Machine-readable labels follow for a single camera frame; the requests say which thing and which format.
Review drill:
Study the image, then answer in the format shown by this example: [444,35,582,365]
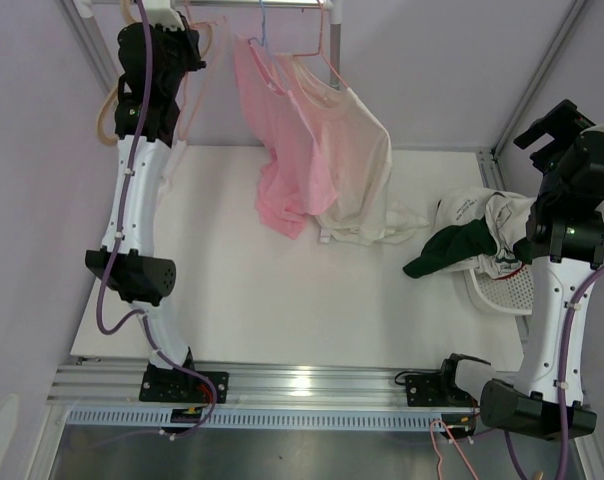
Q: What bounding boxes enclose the blue hanger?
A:
[249,0,290,96]

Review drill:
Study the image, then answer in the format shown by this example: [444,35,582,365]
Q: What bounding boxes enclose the pink hanger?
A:
[177,1,229,143]
[291,1,348,91]

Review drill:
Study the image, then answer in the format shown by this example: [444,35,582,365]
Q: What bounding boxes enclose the beige wooden hanger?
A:
[95,0,136,147]

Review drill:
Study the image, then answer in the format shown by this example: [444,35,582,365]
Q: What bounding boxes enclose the green and white t shirt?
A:
[403,187,534,280]

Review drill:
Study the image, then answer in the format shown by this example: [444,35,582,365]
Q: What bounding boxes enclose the red t shirt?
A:
[498,264,528,280]

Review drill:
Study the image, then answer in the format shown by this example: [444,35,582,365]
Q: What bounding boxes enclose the pink t shirt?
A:
[233,36,337,239]

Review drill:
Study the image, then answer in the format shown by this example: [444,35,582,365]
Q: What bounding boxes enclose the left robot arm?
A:
[85,23,206,401]

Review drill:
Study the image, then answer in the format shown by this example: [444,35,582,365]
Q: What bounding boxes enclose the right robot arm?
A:
[437,99,604,440]

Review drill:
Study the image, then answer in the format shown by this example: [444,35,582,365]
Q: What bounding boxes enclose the metal clothes rack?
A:
[57,0,343,93]

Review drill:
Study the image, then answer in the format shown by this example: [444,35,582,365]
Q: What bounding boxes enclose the white perforated basket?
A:
[451,190,536,317]

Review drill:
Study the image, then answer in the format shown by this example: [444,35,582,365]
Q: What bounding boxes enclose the aluminium frame post left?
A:
[54,0,119,94]

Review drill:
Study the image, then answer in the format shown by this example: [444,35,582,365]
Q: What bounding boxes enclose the aluminium frame post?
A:
[490,0,592,161]
[54,0,119,94]

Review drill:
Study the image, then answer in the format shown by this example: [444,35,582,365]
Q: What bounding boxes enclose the aluminium frame post right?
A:
[490,0,592,161]

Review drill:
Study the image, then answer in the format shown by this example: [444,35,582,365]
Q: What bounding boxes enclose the pink cable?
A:
[429,418,481,480]

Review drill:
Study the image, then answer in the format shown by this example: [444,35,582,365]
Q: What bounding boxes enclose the aluminium mounting rail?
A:
[46,355,596,432]

